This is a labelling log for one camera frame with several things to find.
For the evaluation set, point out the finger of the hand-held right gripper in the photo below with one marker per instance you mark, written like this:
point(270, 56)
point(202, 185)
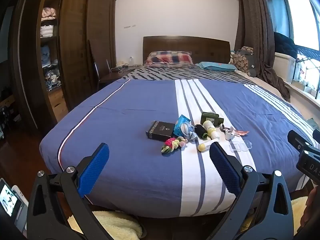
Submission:
point(298, 142)

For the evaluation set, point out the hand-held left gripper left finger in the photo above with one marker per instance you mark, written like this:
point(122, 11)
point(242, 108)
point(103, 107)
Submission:
point(93, 170)

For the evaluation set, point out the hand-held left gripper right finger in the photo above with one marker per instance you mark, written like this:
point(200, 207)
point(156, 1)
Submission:
point(222, 167)

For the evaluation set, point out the clear plastic case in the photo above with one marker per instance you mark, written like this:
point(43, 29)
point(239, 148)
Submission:
point(240, 145)

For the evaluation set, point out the small white cup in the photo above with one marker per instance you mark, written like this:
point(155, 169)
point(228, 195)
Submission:
point(229, 134)

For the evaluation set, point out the cream plastic bottle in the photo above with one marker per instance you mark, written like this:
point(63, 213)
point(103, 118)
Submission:
point(211, 130)

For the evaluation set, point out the red wrapper packet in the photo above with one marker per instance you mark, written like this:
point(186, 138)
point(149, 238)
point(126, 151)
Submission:
point(242, 132)

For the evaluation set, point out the black thread spool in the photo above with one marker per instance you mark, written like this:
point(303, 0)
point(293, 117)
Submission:
point(200, 131)

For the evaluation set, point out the blue cloth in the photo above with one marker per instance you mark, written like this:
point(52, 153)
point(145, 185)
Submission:
point(190, 132)

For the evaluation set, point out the dark green flask bottle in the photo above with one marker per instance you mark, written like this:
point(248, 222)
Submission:
point(212, 117)

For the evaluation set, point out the blue cardboard box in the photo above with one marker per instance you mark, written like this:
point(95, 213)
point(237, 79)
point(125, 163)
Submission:
point(180, 122)

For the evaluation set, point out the black rectangular box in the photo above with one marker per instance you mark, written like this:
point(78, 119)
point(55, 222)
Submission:
point(161, 130)

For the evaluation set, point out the person's right hand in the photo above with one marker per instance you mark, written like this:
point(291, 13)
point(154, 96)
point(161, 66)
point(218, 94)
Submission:
point(312, 207)

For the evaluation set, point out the blue striped bedspread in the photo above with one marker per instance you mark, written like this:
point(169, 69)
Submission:
point(130, 130)

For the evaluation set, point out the yellow fluffy rug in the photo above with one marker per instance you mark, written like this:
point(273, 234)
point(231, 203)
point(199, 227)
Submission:
point(112, 226)

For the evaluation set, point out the white storage box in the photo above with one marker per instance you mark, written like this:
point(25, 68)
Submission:
point(285, 65)

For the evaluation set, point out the black metal rack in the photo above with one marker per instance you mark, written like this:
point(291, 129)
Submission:
point(308, 62)

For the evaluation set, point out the smartphone with lit screen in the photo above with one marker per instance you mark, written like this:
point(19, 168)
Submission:
point(10, 202)

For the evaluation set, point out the wooden nightstand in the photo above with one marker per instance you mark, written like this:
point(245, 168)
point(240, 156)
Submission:
point(110, 77)

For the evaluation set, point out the patterned backpack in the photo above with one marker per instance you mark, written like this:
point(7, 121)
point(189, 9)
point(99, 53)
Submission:
point(243, 60)

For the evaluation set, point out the black jacket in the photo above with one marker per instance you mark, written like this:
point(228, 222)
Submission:
point(283, 42)

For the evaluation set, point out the teal pillow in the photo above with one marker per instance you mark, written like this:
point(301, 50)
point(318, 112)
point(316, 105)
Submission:
point(215, 66)

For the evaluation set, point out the folded dark chair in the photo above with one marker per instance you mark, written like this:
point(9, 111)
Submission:
point(94, 62)

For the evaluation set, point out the grey zigzag blanket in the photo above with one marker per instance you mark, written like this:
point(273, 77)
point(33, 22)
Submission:
point(162, 74)

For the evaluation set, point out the brown curtain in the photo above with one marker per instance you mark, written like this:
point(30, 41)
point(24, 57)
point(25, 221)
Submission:
point(255, 30)

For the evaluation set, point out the dark wooden headboard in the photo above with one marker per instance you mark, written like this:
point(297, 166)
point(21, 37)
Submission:
point(200, 48)

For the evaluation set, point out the plaid pillow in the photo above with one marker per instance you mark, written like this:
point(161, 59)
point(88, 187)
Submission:
point(168, 58)

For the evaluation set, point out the light blue garment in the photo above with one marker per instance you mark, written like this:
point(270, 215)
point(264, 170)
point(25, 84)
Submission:
point(47, 56)

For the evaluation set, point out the window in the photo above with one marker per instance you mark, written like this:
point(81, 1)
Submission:
point(305, 17)

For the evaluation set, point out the dark wooden wardrobe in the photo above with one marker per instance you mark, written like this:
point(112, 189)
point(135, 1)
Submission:
point(75, 42)

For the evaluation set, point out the white folded clothes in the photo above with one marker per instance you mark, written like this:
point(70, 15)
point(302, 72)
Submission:
point(47, 31)

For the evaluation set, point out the pink folded clothes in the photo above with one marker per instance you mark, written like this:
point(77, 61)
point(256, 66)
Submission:
point(48, 13)

